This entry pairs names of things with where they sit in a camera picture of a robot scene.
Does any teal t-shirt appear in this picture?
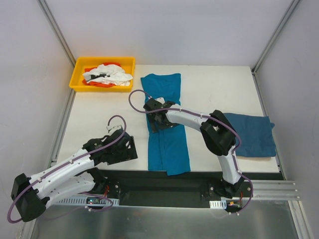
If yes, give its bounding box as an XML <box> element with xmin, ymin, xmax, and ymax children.
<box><xmin>141</xmin><ymin>73</ymin><xmax>190</xmax><ymax>176</ymax></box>

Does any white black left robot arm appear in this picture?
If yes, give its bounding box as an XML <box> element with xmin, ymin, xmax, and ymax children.
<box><xmin>11</xmin><ymin>127</ymin><xmax>138</xmax><ymax>222</ymax></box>

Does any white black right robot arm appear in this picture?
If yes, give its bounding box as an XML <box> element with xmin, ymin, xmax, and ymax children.
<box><xmin>143</xmin><ymin>98</ymin><xmax>244</xmax><ymax>199</ymax></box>

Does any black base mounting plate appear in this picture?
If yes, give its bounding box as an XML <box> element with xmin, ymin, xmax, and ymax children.
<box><xmin>76</xmin><ymin>169</ymin><xmax>253</xmax><ymax>207</ymax></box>

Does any yellow plastic bin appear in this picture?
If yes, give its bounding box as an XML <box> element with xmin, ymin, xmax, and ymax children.
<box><xmin>69</xmin><ymin>56</ymin><xmax>136</xmax><ymax>92</ymax></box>

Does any white t-shirt in bin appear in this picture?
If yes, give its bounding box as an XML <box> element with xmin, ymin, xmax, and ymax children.
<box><xmin>82</xmin><ymin>64</ymin><xmax>134</xmax><ymax>87</ymax></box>

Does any orange t-shirt in bin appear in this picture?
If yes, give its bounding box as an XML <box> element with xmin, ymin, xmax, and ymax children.
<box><xmin>84</xmin><ymin>62</ymin><xmax>123</xmax><ymax>88</ymax></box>

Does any brown cardboard sheet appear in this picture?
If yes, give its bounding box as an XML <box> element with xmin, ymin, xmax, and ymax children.
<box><xmin>237</xmin><ymin>156</ymin><xmax>272</xmax><ymax>161</ymax></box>

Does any folded dark blue t-shirt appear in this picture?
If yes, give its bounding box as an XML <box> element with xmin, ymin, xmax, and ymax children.
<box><xmin>225</xmin><ymin>113</ymin><xmax>276</xmax><ymax>158</ymax></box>

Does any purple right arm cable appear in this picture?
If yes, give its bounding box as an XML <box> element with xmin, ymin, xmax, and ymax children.
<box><xmin>128</xmin><ymin>89</ymin><xmax>254</xmax><ymax>217</ymax></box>

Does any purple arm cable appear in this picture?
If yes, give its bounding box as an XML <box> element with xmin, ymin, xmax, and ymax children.
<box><xmin>6</xmin><ymin>115</ymin><xmax>128</xmax><ymax>224</ymax></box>
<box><xmin>128</xmin><ymin>89</ymin><xmax>254</xmax><ymax>217</ymax></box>

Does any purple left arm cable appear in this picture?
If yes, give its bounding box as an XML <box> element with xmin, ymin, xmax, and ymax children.
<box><xmin>6</xmin><ymin>115</ymin><xmax>128</xmax><ymax>224</ymax></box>

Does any white slotted cable duct left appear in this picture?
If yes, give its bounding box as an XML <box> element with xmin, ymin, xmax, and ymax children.
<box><xmin>54</xmin><ymin>195</ymin><xmax>120</xmax><ymax>207</ymax></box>

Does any white slotted cable duct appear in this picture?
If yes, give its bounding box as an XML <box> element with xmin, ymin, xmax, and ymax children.
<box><xmin>54</xmin><ymin>195</ymin><xmax>120</xmax><ymax>207</ymax></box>
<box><xmin>209</xmin><ymin>200</ymin><xmax>227</xmax><ymax>210</ymax></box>

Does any white slotted cable duct right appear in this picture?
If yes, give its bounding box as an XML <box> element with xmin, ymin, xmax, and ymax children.
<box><xmin>209</xmin><ymin>200</ymin><xmax>227</xmax><ymax>210</ymax></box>

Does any aluminium frame rail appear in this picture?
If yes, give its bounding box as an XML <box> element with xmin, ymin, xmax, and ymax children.
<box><xmin>31</xmin><ymin>174</ymin><xmax>301</xmax><ymax>200</ymax></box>

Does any left vertical aluminium post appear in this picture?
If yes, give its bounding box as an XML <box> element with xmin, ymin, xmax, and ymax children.
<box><xmin>37</xmin><ymin>0</ymin><xmax>76</xmax><ymax>67</ymax></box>

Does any vertical aluminium post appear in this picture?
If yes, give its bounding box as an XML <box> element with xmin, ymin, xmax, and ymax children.
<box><xmin>37</xmin><ymin>0</ymin><xmax>76</xmax><ymax>67</ymax></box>
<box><xmin>251</xmin><ymin>0</ymin><xmax>301</xmax><ymax>75</ymax></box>

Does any right vertical aluminium post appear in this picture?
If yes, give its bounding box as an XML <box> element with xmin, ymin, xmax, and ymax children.
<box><xmin>251</xmin><ymin>0</ymin><xmax>301</xmax><ymax>75</ymax></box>

